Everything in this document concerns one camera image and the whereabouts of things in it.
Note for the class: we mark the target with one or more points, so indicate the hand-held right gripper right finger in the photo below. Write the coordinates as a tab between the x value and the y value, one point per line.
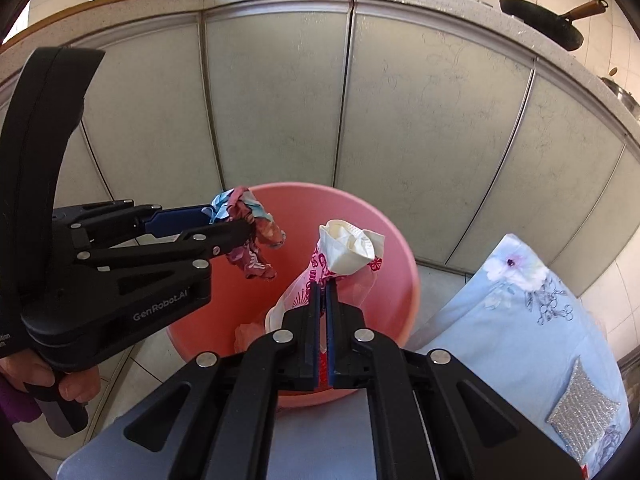
334	355

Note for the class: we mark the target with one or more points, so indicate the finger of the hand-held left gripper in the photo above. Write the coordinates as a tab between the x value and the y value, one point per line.
220	237
175	221

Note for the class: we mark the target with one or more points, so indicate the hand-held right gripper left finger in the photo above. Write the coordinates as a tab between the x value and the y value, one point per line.
315	355

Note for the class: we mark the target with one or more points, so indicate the floral wrapper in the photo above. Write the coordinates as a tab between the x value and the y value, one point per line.
260	230

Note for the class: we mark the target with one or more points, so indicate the orange translucent packet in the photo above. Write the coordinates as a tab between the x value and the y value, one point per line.
247	335

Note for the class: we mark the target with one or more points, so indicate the pink plastic bucket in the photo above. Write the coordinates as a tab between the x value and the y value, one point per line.
390	280

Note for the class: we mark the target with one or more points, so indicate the white pink plastic bag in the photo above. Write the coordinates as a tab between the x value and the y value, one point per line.
345	250

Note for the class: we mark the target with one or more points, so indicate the silver scrub pad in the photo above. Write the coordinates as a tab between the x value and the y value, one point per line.
580	405

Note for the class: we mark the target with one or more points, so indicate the person's left hand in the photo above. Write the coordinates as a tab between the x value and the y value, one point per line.
75	390

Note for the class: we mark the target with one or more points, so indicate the blue floral cloth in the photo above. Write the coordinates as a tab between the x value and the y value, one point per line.
500	340

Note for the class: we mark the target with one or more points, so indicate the grey kitchen cabinet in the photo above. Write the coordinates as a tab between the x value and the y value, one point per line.
425	125

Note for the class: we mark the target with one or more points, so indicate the steel pot with lid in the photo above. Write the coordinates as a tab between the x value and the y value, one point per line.
625	95

